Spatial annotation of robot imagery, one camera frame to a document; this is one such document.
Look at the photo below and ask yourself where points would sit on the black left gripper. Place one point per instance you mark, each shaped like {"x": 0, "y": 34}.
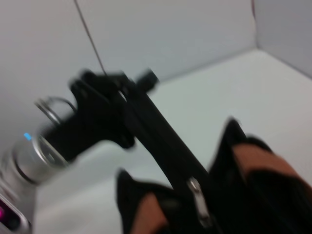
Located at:
{"x": 97, "y": 122}

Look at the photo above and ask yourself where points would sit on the silver zipper pull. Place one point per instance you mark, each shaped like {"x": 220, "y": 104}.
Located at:
{"x": 200, "y": 202}

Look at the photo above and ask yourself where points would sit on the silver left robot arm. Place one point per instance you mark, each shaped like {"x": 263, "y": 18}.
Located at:
{"x": 31, "y": 158}

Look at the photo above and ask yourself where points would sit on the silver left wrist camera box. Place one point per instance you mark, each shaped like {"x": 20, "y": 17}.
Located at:
{"x": 14, "y": 219}

